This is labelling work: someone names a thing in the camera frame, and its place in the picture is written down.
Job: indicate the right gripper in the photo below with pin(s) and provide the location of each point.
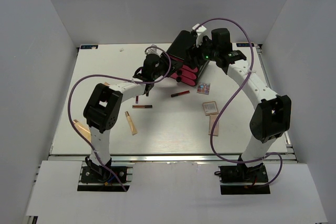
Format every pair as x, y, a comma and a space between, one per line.
204, 43

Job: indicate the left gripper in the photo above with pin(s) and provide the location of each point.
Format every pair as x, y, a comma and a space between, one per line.
162, 57

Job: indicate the black pink drawer organizer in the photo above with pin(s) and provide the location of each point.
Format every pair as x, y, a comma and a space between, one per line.
187, 62

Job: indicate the gold foundation tube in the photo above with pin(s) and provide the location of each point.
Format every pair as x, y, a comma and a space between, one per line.
131, 124

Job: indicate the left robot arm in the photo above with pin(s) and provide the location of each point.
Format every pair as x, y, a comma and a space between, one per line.
102, 109

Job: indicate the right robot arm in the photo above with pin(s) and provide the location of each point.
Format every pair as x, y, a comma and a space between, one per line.
271, 117

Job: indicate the right blue corner label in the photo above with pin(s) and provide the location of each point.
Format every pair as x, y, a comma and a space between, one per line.
245, 44

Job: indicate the blue corner label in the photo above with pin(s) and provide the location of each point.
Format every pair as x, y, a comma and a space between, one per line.
245, 44
88, 47

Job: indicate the red lip gloss tube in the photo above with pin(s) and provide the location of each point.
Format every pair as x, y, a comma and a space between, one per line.
180, 93

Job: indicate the clear eyeshadow palette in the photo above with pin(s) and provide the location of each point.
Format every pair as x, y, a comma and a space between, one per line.
203, 88

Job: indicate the horizontal lip gloss tube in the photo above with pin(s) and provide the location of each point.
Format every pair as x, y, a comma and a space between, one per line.
146, 106

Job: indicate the peach compact with label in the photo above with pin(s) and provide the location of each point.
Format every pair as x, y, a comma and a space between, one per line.
210, 108

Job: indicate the peach rectangular palette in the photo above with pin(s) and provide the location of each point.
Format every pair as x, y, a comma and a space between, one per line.
212, 119

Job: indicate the left blue corner label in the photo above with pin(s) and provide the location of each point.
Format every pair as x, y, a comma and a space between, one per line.
88, 47

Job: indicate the flat peach palette left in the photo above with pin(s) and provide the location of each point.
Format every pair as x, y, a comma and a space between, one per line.
84, 130

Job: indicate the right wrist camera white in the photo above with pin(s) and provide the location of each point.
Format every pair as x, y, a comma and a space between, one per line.
200, 32

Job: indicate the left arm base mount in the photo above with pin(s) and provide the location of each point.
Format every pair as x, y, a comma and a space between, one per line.
96, 178

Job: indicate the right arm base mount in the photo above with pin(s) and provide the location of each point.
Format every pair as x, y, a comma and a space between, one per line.
241, 180

